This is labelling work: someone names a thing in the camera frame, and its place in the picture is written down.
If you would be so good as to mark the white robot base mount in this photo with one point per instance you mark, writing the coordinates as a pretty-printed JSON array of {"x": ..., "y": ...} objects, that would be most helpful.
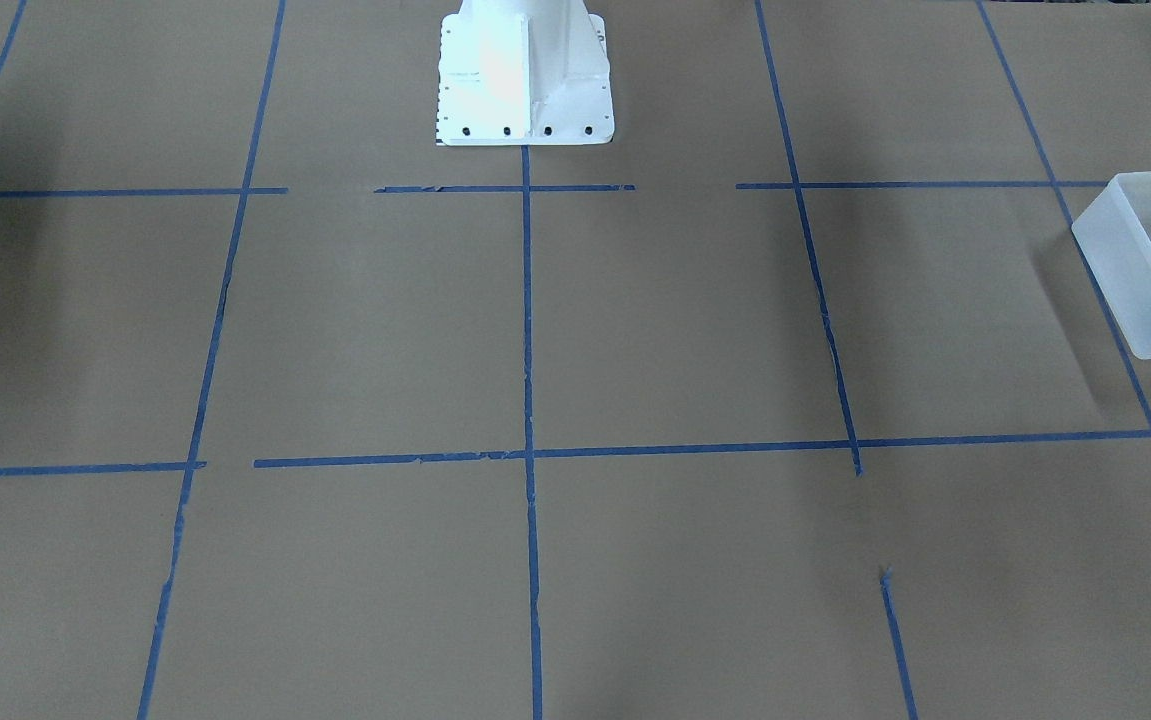
[{"x": 524, "y": 73}]

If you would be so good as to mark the translucent plastic storage box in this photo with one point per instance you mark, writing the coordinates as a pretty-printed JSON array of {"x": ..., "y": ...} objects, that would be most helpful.
[{"x": 1114, "y": 233}]

